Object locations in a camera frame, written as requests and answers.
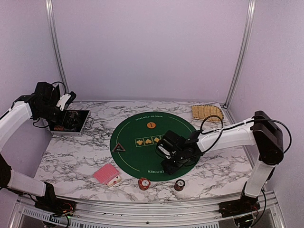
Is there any white red card box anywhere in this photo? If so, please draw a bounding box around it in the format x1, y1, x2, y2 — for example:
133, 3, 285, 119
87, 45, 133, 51
107, 175, 121, 187

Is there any black triangular all-in button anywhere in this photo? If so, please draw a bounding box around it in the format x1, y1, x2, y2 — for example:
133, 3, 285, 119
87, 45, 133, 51
111, 142, 125, 152

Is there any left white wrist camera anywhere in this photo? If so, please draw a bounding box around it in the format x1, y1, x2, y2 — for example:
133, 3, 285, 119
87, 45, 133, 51
57, 91, 76, 111

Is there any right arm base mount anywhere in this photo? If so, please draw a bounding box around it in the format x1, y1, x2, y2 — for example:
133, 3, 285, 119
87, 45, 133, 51
218, 199, 261, 218

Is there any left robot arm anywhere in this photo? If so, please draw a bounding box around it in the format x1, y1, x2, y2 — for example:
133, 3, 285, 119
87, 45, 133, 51
0, 82, 75, 211

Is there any woven bamboo tray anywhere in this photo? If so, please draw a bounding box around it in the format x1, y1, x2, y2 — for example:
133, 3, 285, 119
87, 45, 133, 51
191, 104, 224, 122

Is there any round green poker mat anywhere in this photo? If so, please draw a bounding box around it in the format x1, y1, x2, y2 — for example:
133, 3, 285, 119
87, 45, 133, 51
110, 112, 196, 181

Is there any right aluminium frame post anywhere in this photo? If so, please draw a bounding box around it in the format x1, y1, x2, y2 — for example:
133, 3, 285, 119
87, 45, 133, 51
223, 0, 257, 109

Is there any dark red poker chip stack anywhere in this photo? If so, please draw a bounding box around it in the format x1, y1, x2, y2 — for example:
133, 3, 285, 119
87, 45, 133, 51
174, 179, 185, 191

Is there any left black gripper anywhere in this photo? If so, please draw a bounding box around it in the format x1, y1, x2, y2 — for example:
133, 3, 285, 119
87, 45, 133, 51
34, 103, 81, 129

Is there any front aluminium rail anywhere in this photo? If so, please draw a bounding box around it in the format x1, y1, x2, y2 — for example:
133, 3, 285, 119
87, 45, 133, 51
8, 191, 286, 228

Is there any orange big blind button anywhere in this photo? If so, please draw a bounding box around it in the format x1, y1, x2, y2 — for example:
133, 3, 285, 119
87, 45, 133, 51
147, 122, 156, 129

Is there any aluminium frame post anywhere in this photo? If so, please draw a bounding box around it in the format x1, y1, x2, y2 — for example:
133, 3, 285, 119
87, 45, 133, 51
45, 0, 70, 93
223, 0, 257, 109

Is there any left aluminium frame post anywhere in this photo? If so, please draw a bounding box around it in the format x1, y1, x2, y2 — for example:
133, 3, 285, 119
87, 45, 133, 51
45, 0, 70, 93

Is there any pink playing card deck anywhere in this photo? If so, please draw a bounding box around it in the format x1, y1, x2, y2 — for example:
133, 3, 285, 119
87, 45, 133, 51
93, 164, 119, 185

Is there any aluminium poker chip case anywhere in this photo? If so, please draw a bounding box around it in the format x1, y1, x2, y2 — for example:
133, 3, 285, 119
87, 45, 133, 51
48, 110, 95, 136

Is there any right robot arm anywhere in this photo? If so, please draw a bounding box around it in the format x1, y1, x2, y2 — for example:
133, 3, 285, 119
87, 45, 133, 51
156, 111, 287, 213

